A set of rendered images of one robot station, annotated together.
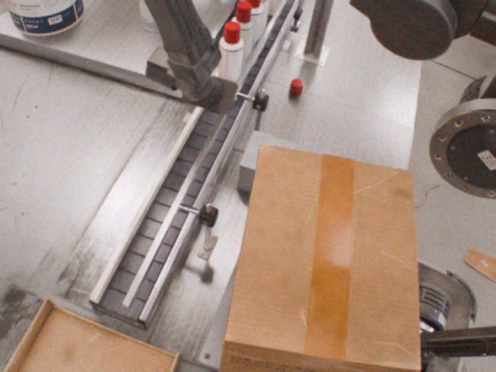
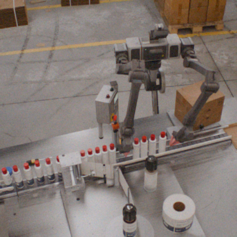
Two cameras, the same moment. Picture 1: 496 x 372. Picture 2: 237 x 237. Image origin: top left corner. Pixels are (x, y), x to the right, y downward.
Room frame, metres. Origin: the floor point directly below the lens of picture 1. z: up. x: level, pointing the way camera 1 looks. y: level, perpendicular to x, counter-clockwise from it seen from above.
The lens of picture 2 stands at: (1.96, 1.85, 3.16)
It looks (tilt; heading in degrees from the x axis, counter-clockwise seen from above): 42 degrees down; 244
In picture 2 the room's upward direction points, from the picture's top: 2 degrees counter-clockwise
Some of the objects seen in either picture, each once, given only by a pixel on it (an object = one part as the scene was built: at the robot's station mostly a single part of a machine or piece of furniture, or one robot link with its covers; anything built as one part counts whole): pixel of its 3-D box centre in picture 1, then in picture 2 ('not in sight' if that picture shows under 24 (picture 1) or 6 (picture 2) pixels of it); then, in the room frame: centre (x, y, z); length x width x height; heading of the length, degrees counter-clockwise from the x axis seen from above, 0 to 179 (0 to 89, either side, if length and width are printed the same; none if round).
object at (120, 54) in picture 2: not in sight; (122, 59); (0.82, -0.38, 1.45); 0.09 x 0.08 x 0.12; 161
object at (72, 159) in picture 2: not in sight; (70, 159); (1.45, 0.06, 1.14); 0.14 x 0.11 x 0.01; 169
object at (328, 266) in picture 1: (312, 281); (198, 105); (0.28, -0.12, 0.99); 0.30 x 0.24 x 0.27; 179
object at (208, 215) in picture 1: (197, 223); (202, 132); (0.38, 0.09, 0.91); 0.07 x 0.03 x 0.16; 79
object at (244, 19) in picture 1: (241, 42); (152, 145); (0.83, 0.08, 0.98); 0.05 x 0.05 x 0.20
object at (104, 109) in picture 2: not in sight; (107, 104); (1.11, -0.06, 1.38); 0.17 x 0.10 x 0.19; 44
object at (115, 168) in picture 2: not in sight; (116, 176); (1.19, 0.20, 0.97); 0.05 x 0.05 x 0.19
